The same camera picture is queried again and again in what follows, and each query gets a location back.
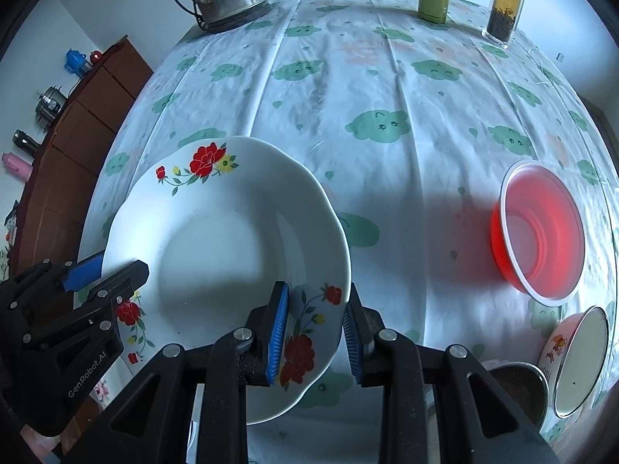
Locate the steel pot on sideboard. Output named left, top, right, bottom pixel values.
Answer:
left=36, top=86, right=67, bottom=130

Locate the cloud print tablecloth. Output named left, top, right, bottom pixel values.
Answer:
left=76, top=0, right=619, bottom=464

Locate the dark metal bowl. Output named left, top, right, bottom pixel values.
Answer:
left=482, top=359, right=549, bottom=430

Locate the pink thermos bottle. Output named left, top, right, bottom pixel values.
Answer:
left=1, top=153, right=32, bottom=182

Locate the red flower white plate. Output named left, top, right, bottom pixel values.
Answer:
left=103, top=136, right=351, bottom=424

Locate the blue plastic jug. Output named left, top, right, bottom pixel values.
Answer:
left=64, top=49, right=92, bottom=78

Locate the clear tea bottle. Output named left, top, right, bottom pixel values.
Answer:
left=480, top=0, right=535, bottom=49

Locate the black thermos bottle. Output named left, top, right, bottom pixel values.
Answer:
left=12, top=130, right=40, bottom=158

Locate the small enamel cartoon bowl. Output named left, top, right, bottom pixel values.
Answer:
left=538, top=306, right=610, bottom=419

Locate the red small object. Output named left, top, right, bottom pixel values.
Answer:
left=89, top=50, right=103, bottom=64

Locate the brown wooden sideboard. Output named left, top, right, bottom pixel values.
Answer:
left=9, top=37, right=152, bottom=275

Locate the red plastic bowl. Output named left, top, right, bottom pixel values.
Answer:
left=490, top=161, right=585, bottom=307

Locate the pink floral rimmed plate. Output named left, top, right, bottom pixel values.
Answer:
left=90, top=356, right=144, bottom=412

